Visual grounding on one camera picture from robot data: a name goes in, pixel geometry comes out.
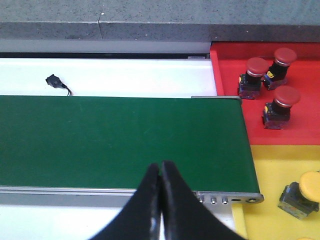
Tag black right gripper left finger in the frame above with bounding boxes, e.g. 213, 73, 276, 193
92, 163, 160, 240

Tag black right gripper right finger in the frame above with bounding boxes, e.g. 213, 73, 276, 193
161, 160, 243, 240

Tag yellow mushroom push button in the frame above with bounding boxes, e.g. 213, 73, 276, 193
277, 171, 320, 220

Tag red mushroom push button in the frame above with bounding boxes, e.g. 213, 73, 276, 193
262, 85, 301, 130
238, 57, 269, 100
262, 47, 297, 91

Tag green conveyor belt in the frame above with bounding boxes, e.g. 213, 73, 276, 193
0, 95, 261, 195

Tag yellow foam tray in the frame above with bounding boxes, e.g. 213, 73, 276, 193
232, 145, 320, 240

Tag black object beside conveyor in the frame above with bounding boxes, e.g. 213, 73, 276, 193
45, 74, 73, 97

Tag red box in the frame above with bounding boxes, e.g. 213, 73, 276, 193
210, 42, 320, 145

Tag grey stone counter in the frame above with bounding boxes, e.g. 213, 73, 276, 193
0, 0, 320, 53

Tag aluminium conveyor frame rail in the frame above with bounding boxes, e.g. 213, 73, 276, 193
0, 95, 265, 208

